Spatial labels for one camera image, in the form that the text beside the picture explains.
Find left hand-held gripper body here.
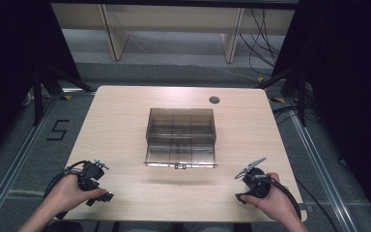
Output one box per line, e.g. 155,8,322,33
65,159,110,192

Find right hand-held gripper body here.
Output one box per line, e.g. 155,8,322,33
234,157,272,199

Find person's right hand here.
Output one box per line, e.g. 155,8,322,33
240,172,299,224

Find person's left hand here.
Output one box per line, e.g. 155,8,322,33
41,173,108,219

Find person's lap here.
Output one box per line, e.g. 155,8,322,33
43,220,253,232

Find transparent brown compartment box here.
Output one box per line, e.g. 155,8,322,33
143,107,218,170

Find black metal stand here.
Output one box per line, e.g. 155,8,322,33
258,66,309,128
31,63,95,128

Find black curtain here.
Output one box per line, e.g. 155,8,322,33
0,0,82,163
271,0,371,223

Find beige wooden shelf unit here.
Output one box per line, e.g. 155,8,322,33
50,3,296,64

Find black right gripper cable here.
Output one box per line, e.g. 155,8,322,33
254,173,303,221

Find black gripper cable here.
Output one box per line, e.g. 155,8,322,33
43,159,90,201
254,173,303,221

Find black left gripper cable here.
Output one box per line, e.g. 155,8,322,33
43,159,90,201

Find black floor cable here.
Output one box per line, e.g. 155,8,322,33
294,176,340,232

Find metal floor rail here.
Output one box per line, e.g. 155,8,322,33
0,93,61,228
284,98,359,232

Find thin white floor cable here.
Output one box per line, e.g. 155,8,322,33
127,34,261,83

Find bundle of black hanging cables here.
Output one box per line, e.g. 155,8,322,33
239,8,282,77

